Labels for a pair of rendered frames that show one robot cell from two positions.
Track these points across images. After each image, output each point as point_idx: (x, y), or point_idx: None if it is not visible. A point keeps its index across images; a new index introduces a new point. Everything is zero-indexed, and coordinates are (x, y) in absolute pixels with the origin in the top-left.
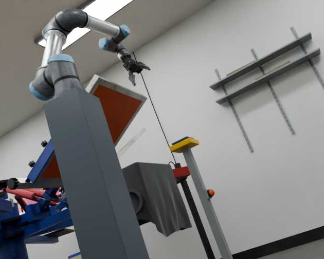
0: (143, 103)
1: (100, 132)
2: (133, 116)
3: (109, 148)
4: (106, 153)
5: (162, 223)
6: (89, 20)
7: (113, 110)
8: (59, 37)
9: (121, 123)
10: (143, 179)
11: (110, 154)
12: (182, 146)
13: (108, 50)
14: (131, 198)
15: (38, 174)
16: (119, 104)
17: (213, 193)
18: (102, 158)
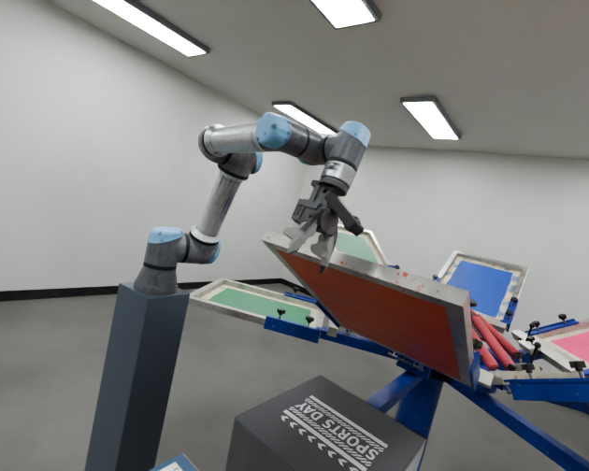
0: (459, 313)
1: (122, 342)
2: (456, 331)
3: (124, 365)
4: (117, 367)
5: None
6: (210, 144)
7: (364, 295)
8: (219, 176)
9: (424, 327)
10: (229, 451)
11: (122, 372)
12: None
13: (318, 164)
14: None
15: (333, 322)
16: (364, 290)
17: None
18: (108, 368)
